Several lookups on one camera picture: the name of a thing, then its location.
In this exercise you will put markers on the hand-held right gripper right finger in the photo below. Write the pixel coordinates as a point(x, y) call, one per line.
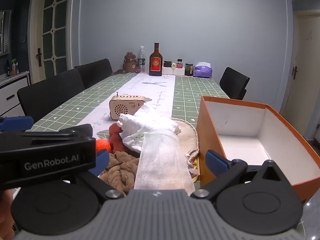
point(216, 163)

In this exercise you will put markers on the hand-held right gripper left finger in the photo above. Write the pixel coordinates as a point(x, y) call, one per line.
point(101, 163)

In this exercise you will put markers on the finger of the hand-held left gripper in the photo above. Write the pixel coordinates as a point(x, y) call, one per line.
point(15, 123)
point(80, 131)

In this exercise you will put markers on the orange knitted ball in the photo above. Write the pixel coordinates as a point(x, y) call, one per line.
point(103, 145)

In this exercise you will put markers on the orange cardboard box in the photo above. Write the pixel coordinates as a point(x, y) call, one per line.
point(207, 130)

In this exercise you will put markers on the beige terry mitt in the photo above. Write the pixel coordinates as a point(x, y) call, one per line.
point(186, 140)

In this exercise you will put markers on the white mesh cloth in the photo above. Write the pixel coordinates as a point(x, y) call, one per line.
point(162, 160)

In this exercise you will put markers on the person's left hand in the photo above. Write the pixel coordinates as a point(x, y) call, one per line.
point(6, 212)

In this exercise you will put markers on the brown knitted cloth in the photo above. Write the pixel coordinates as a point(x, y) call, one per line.
point(120, 170)

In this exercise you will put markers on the reddish-brown sponge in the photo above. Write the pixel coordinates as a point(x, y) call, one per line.
point(115, 136)

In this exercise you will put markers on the white cabinet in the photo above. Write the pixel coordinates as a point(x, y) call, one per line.
point(12, 92)

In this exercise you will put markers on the black chair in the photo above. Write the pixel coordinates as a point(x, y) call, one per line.
point(96, 71)
point(233, 82)
point(50, 95)

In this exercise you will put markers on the wooden radio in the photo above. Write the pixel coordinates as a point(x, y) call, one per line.
point(125, 107)

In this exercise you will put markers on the dark small bottle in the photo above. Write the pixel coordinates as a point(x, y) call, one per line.
point(8, 68)

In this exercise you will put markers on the spray bottle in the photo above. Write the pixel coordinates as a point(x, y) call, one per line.
point(14, 67)

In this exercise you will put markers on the green checked tablecloth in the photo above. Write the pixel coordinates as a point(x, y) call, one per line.
point(195, 92)

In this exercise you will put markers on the white table runner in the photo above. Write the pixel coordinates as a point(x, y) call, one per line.
point(150, 90)

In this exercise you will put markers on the brown bear jar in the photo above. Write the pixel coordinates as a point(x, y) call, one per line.
point(130, 63)

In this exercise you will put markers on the purple tissue pack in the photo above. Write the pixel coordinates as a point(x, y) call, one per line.
point(203, 71)

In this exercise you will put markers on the clear water bottle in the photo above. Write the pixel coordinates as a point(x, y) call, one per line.
point(141, 60)

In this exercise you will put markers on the green glass jar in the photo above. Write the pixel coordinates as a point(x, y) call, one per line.
point(189, 70)

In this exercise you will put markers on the white storage box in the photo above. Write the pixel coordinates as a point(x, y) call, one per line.
point(179, 71)
point(168, 70)

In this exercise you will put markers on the glass panel door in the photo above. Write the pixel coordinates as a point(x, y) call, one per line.
point(53, 30)

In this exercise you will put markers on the brown liquor bottle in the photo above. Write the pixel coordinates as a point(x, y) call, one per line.
point(156, 63)

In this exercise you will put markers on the small red label jar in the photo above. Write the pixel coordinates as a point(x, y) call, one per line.
point(179, 64)

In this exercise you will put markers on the dark lidded jar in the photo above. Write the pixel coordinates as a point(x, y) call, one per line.
point(167, 64)

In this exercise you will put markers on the cream door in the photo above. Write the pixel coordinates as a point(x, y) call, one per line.
point(305, 80)

